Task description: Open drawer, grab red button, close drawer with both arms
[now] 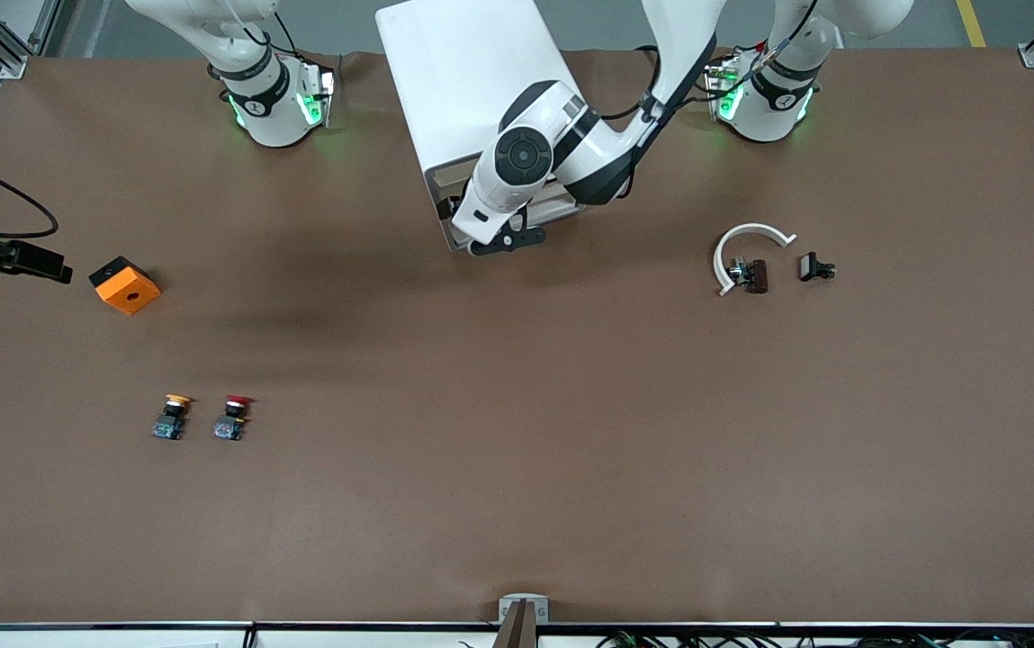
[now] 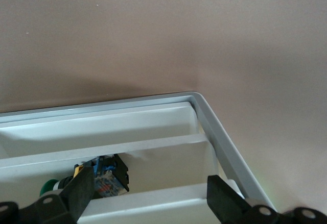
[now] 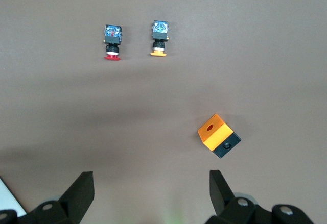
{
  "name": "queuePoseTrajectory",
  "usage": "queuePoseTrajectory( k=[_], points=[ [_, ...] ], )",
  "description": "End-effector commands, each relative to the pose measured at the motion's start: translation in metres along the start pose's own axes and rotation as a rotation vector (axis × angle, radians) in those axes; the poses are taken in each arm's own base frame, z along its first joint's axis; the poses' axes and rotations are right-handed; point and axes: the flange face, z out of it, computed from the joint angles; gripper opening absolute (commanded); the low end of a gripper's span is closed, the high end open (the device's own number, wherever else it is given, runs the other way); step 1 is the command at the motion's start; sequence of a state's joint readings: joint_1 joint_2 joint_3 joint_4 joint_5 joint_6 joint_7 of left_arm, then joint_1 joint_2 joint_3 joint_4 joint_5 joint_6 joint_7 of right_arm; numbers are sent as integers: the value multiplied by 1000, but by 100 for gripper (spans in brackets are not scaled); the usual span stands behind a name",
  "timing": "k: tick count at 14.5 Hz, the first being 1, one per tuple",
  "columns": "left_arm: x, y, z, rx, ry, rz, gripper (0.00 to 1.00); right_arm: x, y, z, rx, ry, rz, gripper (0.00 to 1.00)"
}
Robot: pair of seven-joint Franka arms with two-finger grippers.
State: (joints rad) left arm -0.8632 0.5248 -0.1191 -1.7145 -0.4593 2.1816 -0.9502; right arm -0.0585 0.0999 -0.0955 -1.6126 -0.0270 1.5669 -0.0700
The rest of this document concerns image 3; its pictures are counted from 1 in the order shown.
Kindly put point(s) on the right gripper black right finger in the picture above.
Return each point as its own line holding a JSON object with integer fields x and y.
{"x": 221, "y": 198}

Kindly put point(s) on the red mushroom push button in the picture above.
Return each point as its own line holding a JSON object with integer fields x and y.
{"x": 112, "y": 39}

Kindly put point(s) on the yellow mushroom push button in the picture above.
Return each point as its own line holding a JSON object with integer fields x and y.
{"x": 159, "y": 34}

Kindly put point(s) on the brown paper table cover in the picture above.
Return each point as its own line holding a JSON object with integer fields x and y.
{"x": 163, "y": 94}

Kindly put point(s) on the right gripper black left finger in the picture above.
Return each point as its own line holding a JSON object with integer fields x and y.
{"x": 79, "y": 196}

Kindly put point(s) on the orange and black button box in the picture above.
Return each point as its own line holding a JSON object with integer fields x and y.
{"x": 214, "y": 134}

